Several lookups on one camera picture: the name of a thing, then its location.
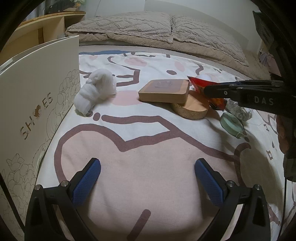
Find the round wooden disc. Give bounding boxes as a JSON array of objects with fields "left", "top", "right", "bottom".
[{"left": 171, "top": 90, "right": 210, "bottom": 120}]

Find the rectangular wooden block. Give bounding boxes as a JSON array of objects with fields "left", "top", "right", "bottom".
[{"left": 138, "top": 79, "right": 189, "bottom": 104}]

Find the white shoe storage box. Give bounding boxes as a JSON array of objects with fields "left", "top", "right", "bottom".
[{"left": 1, "top": 36, "right": 80, "bottom": 240}]

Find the cartoon patterned blanket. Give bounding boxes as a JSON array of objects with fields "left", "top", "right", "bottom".
[{"left": 37, "top": 52, "right": 295, "bottom": 240}]

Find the red snack packet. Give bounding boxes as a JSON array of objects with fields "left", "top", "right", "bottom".
[{"left": 188, "top": 76, "right": 226, "bottom": 110}]

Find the beige quilted duvet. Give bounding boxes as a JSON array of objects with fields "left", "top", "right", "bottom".
[{"left": 65, "top": 11, "right": 270, "bottom": 80}]

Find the green round tape measure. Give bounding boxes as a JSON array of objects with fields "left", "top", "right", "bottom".
[{"left": 220, "top": 112, "right": 246, "bottom": 138}]

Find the white knotted cloth bundle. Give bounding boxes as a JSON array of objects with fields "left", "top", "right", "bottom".
[{"left": 74, "top": 69, "right": 116, "bottom": 116}]

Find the pile of hats and clothes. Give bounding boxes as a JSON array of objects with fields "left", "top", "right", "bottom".
[{"left": 45, "top": 0, "right": 86, "bottom": 14}]

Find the wooden bedside shelf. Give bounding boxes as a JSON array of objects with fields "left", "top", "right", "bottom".
[{"left": 1, "top": 11, "right": 86, "bottom": 64}]

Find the person's hand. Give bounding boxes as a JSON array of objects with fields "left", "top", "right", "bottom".
[{"left": 276, "top": 115, "right": 292, "bottom": 154}]

